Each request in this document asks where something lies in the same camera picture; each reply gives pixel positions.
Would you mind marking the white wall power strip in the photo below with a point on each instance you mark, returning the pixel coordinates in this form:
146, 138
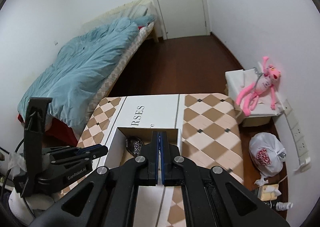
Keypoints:
298, 138

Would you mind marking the white plastic bag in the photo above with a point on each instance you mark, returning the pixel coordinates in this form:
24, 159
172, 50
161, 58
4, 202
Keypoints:
267, 153

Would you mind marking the white door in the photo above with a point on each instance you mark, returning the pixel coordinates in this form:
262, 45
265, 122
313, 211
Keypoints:
183, 18

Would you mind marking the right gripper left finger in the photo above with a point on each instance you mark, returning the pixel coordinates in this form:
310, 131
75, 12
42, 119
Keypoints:
148, 175

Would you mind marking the patterned tablecloth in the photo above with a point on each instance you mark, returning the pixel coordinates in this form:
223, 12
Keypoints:
207, 124

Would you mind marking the pillow at bed head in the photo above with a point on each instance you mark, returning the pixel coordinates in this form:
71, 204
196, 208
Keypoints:
132, 10

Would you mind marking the blue duvet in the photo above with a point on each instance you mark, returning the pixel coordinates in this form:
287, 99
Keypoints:
82, 67

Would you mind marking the white side box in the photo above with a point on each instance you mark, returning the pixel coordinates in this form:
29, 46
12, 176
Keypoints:
258, 107

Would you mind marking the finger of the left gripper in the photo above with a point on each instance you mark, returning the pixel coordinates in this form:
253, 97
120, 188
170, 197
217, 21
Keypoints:
67, 154

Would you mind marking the tissue packet on floor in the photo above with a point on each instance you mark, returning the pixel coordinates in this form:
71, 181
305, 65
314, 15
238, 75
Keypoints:
268, 192

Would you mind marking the bed with patterned mattress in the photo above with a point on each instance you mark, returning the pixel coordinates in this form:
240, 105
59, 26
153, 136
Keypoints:
120, 67

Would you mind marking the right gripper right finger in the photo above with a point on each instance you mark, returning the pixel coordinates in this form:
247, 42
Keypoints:
171, 173

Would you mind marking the pink panther plush toy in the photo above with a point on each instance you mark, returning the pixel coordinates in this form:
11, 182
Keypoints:
265, 82

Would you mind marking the white cardboard box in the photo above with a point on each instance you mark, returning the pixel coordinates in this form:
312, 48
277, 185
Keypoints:
125, 148

